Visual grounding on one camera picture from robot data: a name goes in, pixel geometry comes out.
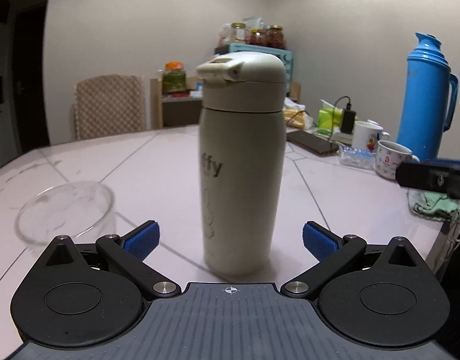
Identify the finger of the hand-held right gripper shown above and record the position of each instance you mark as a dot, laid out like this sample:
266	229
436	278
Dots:
421	176

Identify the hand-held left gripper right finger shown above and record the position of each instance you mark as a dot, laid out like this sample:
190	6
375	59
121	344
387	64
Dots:
320	240

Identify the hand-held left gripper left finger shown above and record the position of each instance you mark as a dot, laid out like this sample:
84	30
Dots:
141	240

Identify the beige insulated bottle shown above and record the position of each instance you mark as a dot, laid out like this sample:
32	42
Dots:
241	195

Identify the beige bottle cap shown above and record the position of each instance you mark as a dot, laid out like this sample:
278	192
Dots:
248	82

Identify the green cloth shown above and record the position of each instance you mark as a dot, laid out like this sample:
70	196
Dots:
432	204

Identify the white patterned mug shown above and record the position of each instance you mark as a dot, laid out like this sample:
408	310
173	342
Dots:
391	159

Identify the white cartoon mug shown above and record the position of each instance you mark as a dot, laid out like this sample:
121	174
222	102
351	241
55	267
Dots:
367	137

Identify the blue white plastic pack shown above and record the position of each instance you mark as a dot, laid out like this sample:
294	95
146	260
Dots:
355	156

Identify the blue thermos flask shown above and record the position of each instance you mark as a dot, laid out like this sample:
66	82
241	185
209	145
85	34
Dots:
425	101

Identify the clear glass bowl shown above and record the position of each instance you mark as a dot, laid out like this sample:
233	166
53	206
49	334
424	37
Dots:
65	202

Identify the white power strip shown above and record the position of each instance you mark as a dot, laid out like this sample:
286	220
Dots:
340	137

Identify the black charger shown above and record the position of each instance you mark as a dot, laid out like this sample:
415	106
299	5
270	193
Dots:
348	122

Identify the black cabinet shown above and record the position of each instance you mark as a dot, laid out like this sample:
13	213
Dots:
459	262

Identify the black tablet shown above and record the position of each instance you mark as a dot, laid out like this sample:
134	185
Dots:
312	142

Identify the green tissue pack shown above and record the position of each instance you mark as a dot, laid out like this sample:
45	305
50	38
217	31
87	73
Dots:
329	118

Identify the yellow snack bag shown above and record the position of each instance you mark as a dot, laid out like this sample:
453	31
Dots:
295	116

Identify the chair with quilted cover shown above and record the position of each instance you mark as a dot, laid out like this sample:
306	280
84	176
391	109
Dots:
110	107

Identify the green jar with orange lid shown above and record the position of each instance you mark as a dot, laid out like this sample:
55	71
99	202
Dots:
174	78

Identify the light blue toaster oven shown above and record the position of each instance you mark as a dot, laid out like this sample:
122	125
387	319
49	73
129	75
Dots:
288	69

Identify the dark door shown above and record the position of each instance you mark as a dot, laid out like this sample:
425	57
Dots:
27	82

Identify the red glass jar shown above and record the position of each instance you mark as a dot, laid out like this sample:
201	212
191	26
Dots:
257	38
275	37

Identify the clear plastic bag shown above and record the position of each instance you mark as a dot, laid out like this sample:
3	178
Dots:
224	35

